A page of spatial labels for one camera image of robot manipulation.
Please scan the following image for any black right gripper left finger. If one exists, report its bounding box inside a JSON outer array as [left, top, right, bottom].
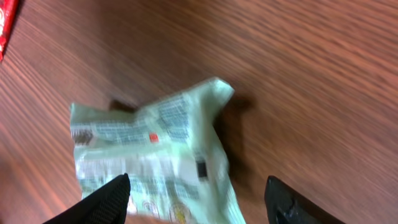
[[44, 174, 131, 224]]

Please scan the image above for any red coffee stick sachet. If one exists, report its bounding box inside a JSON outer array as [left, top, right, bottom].
[[0, 0, 19, 60]]

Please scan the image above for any teal snack packet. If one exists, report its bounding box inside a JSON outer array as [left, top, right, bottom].
[[70, 78, 244, 224]]

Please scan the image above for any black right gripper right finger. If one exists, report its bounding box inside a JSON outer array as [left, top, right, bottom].
[[264, 175, 344, 224]]

